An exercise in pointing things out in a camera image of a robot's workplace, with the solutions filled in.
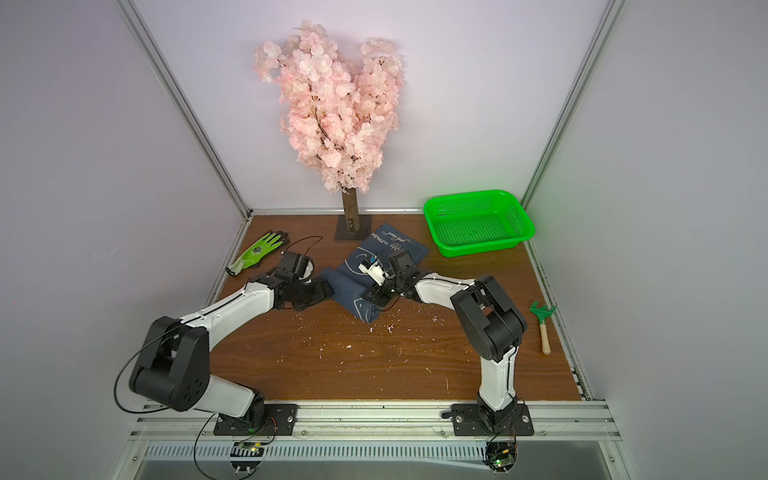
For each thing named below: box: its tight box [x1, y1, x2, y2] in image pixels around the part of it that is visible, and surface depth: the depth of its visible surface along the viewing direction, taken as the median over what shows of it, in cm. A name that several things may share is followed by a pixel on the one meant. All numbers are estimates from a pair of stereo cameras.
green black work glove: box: [226, 230, 290, 276], surface depth 109 cm
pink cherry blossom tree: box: [253, 21, 405, 235], surface depth 74 cm
